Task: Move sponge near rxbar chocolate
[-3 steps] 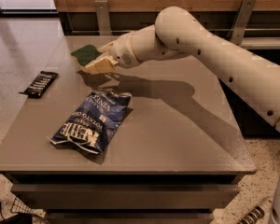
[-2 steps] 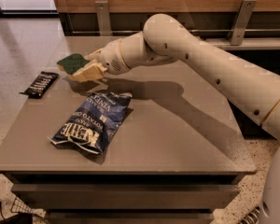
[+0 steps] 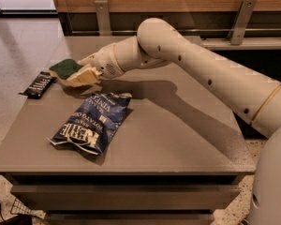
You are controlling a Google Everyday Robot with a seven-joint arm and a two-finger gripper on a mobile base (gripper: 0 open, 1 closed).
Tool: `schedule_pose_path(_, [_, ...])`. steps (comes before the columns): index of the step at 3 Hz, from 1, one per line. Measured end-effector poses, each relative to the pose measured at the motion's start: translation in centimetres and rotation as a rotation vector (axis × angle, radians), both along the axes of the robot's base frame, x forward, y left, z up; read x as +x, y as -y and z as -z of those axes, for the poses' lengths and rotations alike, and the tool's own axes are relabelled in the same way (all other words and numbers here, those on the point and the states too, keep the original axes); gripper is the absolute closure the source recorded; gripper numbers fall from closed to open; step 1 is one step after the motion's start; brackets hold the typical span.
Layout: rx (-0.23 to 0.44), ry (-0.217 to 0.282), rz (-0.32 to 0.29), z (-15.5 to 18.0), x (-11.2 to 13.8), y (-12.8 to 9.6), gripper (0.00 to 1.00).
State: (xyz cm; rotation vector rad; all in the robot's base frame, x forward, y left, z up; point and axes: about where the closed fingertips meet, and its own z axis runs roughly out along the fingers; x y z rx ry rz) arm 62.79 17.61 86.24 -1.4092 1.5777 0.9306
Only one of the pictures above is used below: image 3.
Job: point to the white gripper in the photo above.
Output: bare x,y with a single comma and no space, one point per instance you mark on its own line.
105,62

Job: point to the green and yellow sponge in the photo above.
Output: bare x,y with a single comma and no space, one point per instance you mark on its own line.
64,69

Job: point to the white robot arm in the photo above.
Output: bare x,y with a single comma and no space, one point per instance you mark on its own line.
255,97

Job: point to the blue kettle chips bag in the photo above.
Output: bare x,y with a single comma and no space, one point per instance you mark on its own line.
92,126

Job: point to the upper grey drawer front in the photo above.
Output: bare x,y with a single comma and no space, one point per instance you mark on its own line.
95,198

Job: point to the grey drawer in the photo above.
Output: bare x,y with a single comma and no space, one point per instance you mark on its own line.
95,198
131,219

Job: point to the lower grey drawer front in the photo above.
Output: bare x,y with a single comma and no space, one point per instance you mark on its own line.
131,219

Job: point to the left metal bracket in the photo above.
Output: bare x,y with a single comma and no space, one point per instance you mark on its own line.
103,17

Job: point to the metal bracket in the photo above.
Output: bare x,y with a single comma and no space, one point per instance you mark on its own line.
236,34
103,17

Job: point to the right metal bracket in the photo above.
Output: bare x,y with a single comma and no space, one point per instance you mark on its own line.
236,34

